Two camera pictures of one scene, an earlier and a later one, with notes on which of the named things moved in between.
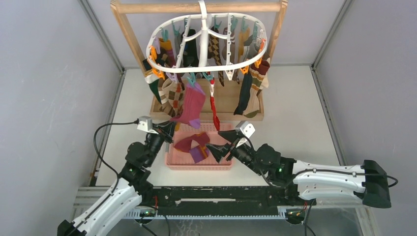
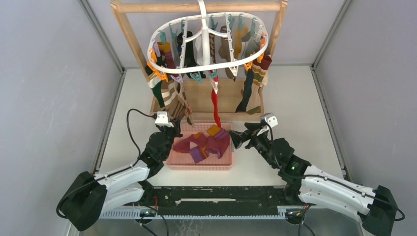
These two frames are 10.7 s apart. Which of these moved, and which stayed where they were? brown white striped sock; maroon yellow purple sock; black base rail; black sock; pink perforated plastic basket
Moved: brown white striped sock
Stayed: black sock; maroon yellow purple sock; pink perforated plastic basket; black base rail
